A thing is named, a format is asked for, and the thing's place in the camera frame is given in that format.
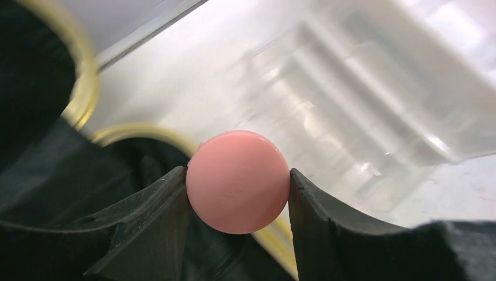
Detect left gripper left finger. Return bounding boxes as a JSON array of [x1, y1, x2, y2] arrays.
[[1, 166, 189, 280]]

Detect yellow hard-shell suitcase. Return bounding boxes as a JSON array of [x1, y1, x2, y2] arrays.
[[1, 1, 291, 280]]

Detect round pink compact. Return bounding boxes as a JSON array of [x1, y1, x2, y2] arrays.
[[185, 131, 290, 234]]

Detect white plastic drawer organizer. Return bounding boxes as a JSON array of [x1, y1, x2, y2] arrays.
[[236, 1, 495, 214]]

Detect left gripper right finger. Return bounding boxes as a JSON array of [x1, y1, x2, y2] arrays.
[[289, 169, 495, 280]]

